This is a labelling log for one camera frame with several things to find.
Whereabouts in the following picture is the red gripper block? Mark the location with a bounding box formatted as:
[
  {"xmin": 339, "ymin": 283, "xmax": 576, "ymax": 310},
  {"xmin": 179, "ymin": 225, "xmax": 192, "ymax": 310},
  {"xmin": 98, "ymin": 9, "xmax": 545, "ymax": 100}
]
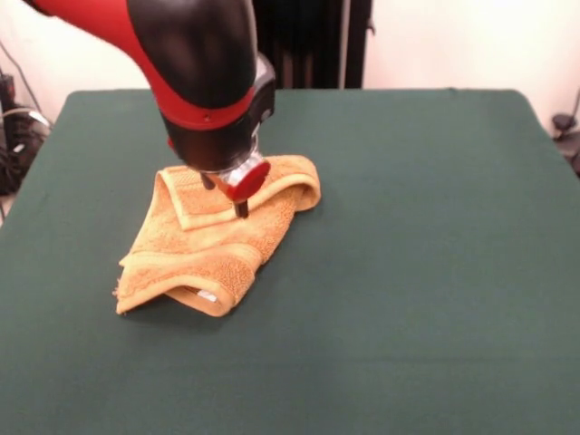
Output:
[{"xmin": 199, "ymin": 160, "xmax": 272, "ymax": 220}]

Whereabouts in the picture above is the tan terry towel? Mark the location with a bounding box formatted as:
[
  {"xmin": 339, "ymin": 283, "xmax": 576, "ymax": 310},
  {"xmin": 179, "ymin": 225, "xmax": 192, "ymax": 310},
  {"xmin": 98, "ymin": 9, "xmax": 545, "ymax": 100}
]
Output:
[{"xmin": 112, "ymin": 154, "xmax": 323, "ymax": 318}]

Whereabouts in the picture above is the dark green table cloth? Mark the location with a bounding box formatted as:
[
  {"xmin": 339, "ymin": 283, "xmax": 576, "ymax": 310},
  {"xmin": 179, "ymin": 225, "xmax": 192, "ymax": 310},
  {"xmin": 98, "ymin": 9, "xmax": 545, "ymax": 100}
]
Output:
[{"xmin": 0, "ymin": 89, "xmax": 580, "ymax": 435}]

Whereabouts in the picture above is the black robot pedestal stand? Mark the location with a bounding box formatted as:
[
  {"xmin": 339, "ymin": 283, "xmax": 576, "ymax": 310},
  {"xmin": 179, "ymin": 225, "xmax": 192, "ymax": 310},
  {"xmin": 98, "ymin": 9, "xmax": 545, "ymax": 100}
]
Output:
[{"xmin": 256, "ymin": 0, "xmax": 377, "ymax": 91}]

